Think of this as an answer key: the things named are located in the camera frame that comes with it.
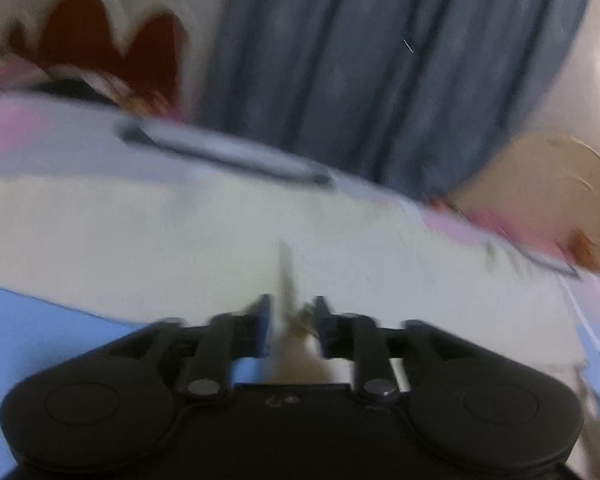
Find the blue grey curtain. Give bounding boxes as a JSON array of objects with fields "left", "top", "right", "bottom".
[{"left": 199, "top": 0, "right": 588, "bottom": 200}]

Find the cream white garment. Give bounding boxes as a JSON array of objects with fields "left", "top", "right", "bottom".
[{"left": 0, "top": 177, "right": 585, "bottom": 370}]

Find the red white scalloped headboard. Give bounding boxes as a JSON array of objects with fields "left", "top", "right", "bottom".
[{"left": 0, "top": 0, "right": 198, "bottom": 117}]

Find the orange plush toy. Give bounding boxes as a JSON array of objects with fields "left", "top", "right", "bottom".
[{"left": 568, "top": 229, "right": 597, "bottom": 270}]

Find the pink blanket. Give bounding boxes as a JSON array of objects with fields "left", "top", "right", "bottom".
[{"left": 422, "top": 200, "right": 576, "bottom": 264}]

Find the cream arched headboard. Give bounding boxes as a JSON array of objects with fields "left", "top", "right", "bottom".
[{"left": 450, "top": 133, "right": 600, "bottom": 274}]

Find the floral patterned pillow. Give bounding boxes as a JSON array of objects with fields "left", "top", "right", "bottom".
[{"left": 45, "top": 65, "right": 185, "bottom": 122}]

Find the pastel patterned bed sheet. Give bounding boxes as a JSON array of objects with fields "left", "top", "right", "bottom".
[{"left": 0, "top": 90, "right": 600, "bottom": 480}]

